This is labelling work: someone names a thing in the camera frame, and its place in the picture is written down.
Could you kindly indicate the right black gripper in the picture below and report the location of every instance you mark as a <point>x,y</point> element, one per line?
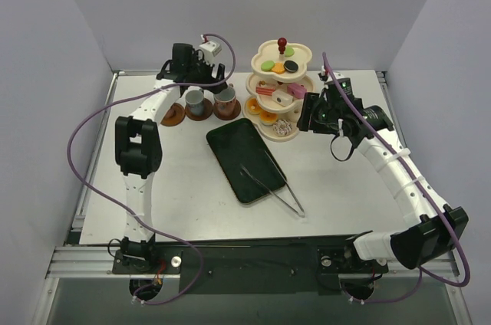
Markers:
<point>311,113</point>

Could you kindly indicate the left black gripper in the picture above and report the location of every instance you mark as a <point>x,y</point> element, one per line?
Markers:
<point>207,75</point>

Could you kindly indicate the pink block cake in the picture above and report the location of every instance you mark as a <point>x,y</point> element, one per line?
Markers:
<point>298,91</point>

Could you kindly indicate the white block cake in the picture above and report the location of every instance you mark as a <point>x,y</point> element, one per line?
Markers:
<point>282,98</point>

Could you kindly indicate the pink mug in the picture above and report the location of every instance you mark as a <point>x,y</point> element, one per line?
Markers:
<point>226,94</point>

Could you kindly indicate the grey mug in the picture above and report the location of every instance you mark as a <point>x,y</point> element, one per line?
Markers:
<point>195,102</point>

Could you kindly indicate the brown coaster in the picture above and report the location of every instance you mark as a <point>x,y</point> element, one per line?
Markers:
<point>207,111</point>
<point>174,116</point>
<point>236,112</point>

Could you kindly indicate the dark chocolate macaron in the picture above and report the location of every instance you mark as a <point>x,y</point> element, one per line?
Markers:
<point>291,66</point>

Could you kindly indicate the sprinkled white donut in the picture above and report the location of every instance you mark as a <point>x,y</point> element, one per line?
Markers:
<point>282,128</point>

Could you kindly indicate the brown coaster front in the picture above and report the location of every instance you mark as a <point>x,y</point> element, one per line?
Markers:
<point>236,112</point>

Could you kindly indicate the pink strawberry cake slice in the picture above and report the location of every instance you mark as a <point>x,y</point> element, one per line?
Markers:
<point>265,89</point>

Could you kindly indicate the green macaron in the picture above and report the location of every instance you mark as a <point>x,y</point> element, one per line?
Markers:
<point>267,65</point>
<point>289,51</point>

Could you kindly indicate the orange white blue donut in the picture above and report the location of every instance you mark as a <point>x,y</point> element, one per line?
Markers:
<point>267,119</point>

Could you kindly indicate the orange glazed donut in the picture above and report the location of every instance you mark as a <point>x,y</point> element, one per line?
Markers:
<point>252,106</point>

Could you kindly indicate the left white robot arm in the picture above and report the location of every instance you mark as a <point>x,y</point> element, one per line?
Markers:
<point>138,150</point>

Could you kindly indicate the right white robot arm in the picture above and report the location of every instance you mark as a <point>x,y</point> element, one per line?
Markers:
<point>430,220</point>

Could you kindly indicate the cream three-tier dessert stand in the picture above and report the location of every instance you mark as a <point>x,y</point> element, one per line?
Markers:
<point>273,50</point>

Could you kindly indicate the orange macaron on stand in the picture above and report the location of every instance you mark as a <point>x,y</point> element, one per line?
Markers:
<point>278,68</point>

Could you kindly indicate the dark green serving tray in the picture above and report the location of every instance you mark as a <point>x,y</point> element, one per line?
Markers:
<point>246,161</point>

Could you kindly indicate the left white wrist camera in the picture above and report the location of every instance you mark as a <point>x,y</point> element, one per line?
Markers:
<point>210,50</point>

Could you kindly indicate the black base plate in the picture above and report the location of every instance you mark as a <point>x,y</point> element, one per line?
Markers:
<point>325,264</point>

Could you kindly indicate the aluminium rail frame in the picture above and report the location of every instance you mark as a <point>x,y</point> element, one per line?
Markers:
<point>338,198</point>

